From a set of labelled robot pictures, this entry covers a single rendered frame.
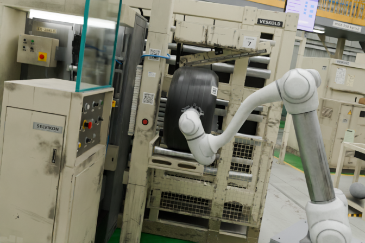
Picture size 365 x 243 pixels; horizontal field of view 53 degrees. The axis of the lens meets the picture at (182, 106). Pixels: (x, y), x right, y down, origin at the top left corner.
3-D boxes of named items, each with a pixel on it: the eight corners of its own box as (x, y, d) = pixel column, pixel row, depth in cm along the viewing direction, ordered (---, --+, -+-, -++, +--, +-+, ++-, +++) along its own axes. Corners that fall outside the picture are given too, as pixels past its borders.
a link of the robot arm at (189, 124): (176, 113, 190) (187, 135, 193) (172, 121, 175) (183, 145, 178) (195, 106, 188) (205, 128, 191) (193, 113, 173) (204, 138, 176)
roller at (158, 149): (152, 147, 236) (153, 144, 241) (151, 153, 238) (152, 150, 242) (205, 155, 234) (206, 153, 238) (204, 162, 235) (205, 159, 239)
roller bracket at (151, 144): (146, 157, 234) (148, 142, 233) (156, 145, 273) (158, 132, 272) (151, 158, 234) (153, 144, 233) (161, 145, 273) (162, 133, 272)
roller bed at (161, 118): (144, 133, 284) (149, 95, 281) (147, 129, 299) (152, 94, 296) (168, 137, 283) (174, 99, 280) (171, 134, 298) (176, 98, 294)
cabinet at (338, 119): (327, 172, 629) (341, 101, 615) (306, 162, 684) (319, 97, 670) (368, 175, 657) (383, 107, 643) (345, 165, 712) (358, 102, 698)
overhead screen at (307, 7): (282, 26, 595) (288, -8, 589) (280, 26, 600) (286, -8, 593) (313, 32, 613) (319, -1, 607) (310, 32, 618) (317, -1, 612)
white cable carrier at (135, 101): (127, 134, 246) (137, 64, 241) (129, 133, 251) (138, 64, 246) (133, 135, 246) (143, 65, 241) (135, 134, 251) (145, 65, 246)
